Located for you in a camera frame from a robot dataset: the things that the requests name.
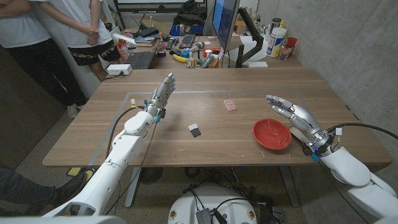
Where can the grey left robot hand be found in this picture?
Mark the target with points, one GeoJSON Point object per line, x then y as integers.
{"type": "Point", "coordinates": [161, 96]}

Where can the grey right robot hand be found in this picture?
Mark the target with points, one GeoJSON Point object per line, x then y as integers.
{"type": "Point", "coordinates": [303, 118]}

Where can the red bowl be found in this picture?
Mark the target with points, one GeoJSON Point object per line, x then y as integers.
{"type": "Point", "coordinates": [270, 134]}

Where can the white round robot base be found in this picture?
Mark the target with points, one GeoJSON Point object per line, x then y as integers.
{"type": "Point", "coordinates": [230, 208]}

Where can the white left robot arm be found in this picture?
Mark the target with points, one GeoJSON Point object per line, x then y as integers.
{"type": "Point", "coordinates": [118, 161]}

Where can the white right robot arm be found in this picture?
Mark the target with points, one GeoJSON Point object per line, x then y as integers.
{"type": "Point", "coordinates": [357, 174]}

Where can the black and white battery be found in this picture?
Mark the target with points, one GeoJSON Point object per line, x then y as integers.
{"type": "Point", "coordinates": [195, 132]}

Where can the beige oval case black rim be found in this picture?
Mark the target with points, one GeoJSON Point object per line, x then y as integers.
{"type": "Point", "coordinates": [298, 134]}

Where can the black laptop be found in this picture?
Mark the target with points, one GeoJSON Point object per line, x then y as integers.
{"type": "Point", "coordinates": [140, 60]}

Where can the yellow banana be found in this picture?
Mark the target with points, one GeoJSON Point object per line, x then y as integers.
{"type": "Point", "coordinates": [178, 58]}

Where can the black computer mouse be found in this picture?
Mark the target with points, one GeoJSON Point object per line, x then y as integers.
{"type": "Point", "coordinates": [161, 53]}

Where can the colourful puzzle cube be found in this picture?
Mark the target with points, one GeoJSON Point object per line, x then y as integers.
{"type": "Point", "coordinates": [190, 63]}

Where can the black remote control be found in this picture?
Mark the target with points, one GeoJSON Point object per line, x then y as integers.
{"type": "Point", "coordinates": [170, 43]}

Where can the stack of books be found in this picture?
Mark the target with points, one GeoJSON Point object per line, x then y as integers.
{"type": "Point", "coordinates": [146, 40]}

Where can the black keyboard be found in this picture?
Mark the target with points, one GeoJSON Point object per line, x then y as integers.
{"type": "Point", "coordinates": [187, 41]}

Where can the orange brick block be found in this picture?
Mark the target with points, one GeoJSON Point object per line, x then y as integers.
{"type": "Point", "coordinates": [213, 63]}

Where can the black flat device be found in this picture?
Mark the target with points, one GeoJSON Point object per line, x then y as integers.
{"type": "Point", "coordinates": [148, 31]}

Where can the white snack bag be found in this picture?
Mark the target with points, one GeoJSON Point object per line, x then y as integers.
{"type": "Point", "coordinates": [124, 40]}

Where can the clear glass jar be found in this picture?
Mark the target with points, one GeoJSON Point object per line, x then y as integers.
{"type": "Point", "coordinates": [285, 52]}

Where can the pink patterned packet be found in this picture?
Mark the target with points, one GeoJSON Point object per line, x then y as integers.
{"type": "Point", "coordinates": [230, 105]}

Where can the grey table leg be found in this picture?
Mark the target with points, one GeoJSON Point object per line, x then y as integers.
{"type": "Point", "coordinates": [289, 186]}
{"type": "Point", "coordinates": [132, 189]}

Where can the flat white box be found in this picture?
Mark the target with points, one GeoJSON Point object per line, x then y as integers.
{"type": "Point", "coordinates": [258, 64]}

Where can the blue bin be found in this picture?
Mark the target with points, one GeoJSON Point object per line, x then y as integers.
{"type": "Point", "coordinates": [196, 29]}

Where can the red cup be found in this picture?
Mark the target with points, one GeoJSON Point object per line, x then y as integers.
{"type": "Point", "coordinates": [292, 42]}

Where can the white tub blue label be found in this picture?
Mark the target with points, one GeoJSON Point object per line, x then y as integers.
{"type": "Point", "coordinates": [275, 43]}

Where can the round black floor fan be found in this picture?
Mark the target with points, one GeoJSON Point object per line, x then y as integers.
{"type": "Point", "coordinates": [150, 175]}

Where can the black backpack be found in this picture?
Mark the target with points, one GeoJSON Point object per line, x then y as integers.
{"type": "Point", "coordinates": [189, 14]}

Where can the white paper sheet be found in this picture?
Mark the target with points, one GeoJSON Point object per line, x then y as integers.
{"type": "Point", "coordinates": [248, 43]}

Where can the yellow bottle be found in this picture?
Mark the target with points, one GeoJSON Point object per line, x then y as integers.
{"type": "Point", "coordinates": [282, 24]}

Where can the computer monitor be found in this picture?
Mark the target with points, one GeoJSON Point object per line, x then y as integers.
{"type": "Point", "coordinates": [225, 21]}

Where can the cardboard box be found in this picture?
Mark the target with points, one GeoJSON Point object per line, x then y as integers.
{"type": "Point", "coordinates": [239, 27]}

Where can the person in camouflage shorts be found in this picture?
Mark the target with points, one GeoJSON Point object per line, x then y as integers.
{"type": "Point", "coordinates": [77, 28]}

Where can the yellow floor note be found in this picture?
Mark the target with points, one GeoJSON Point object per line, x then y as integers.
{"type": "Point", "coordinates": [74, 171]}

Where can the person in black trousers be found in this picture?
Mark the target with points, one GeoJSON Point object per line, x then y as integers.
{"type": "Point", "coordinates": [40, 68]}

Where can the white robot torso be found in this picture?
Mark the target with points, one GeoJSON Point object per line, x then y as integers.
{"type": "Point", "coordinates": [62, 221]}

